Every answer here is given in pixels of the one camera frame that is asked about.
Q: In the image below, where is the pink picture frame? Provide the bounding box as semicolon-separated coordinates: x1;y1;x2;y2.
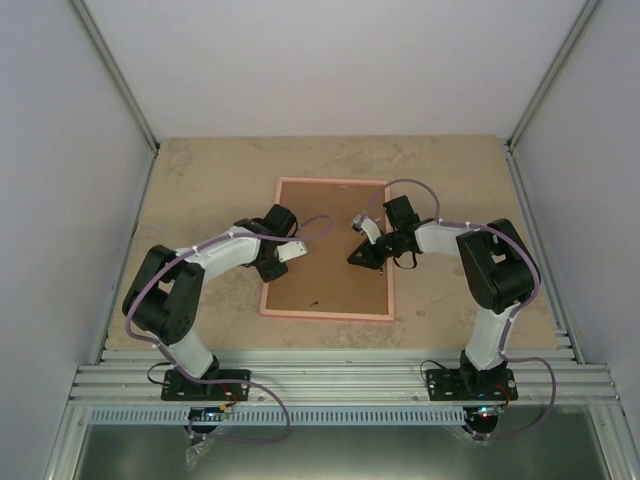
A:
258;175;396;325

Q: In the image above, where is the brown cardboard backing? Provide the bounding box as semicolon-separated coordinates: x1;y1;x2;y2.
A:
264;180;391;317

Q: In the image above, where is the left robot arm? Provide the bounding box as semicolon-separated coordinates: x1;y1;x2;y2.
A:
122;204;307;403

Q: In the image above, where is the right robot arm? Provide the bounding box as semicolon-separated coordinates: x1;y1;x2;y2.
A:
347;196;541;401

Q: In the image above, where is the left controller board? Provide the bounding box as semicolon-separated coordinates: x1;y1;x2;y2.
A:
187;404;233;422

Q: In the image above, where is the controller board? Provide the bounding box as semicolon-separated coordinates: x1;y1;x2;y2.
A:
187;404;233;422
471;405;504;418

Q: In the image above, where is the right controller board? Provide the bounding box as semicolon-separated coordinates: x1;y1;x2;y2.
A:
471;405;504;418

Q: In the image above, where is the clear plastic bag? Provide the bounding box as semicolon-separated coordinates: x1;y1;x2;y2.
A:
185;439;210;472

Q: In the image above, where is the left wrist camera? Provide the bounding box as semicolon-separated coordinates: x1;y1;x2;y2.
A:
276;240;308;263

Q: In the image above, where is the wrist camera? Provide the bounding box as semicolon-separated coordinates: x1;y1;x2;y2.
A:
276;240;308;263
351;214;382;245

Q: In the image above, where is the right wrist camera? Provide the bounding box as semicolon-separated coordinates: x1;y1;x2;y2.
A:
351;214;382;245

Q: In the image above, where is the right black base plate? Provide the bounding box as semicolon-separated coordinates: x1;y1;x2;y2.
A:
425;369;519;401

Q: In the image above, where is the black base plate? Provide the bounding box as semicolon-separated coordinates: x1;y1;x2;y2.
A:
425;369;519;401
160;369;251;403

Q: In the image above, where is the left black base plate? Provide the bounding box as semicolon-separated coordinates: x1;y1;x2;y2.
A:
160;369;251;403

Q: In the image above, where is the blue slotted cable duct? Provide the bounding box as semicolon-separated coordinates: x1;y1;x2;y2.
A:
88;405;478;427

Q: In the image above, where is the aluminium mounting rail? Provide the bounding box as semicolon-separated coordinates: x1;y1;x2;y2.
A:
68;348;620;406

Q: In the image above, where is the right aluminium corner post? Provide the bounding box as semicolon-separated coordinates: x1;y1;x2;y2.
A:
505;0;604;154

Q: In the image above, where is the aluminium corner post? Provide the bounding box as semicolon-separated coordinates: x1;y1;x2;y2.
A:
505;0;604;154
68;0;160;156

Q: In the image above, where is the left aluminium corner post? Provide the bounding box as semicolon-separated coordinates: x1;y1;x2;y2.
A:
68;0;160;156

